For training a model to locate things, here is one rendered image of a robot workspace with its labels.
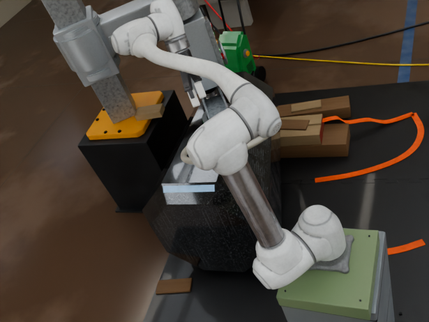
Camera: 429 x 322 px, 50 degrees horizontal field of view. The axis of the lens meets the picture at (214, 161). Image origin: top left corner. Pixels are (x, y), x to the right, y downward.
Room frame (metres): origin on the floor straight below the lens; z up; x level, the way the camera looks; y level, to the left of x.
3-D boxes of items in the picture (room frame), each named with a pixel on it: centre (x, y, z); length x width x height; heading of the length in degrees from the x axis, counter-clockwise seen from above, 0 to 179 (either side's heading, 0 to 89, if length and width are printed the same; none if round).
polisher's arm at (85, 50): (3.04, 0.28, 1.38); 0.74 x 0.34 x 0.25; 90
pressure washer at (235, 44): (3.92, -0.57, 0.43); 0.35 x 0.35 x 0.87; 44
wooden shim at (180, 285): (1.97, 0.58, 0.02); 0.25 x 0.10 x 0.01; 68
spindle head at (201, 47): (2.45, -0.14, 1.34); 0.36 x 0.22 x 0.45; 177
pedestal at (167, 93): (3.04, 0.48, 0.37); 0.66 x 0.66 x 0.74; 59
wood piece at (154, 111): (2.86, 0.29, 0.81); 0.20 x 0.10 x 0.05; 67
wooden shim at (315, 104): (3.07, -0.89, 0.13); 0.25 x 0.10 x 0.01; 68
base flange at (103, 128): (3.04, 0.48, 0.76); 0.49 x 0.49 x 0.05; 59
